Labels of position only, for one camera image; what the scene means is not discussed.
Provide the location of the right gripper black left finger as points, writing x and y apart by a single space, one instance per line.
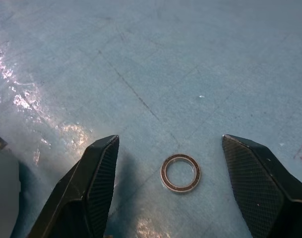
91 188

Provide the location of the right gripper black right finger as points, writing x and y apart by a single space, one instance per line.
259 183

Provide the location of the grey motor housing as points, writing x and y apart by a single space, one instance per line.
4 188

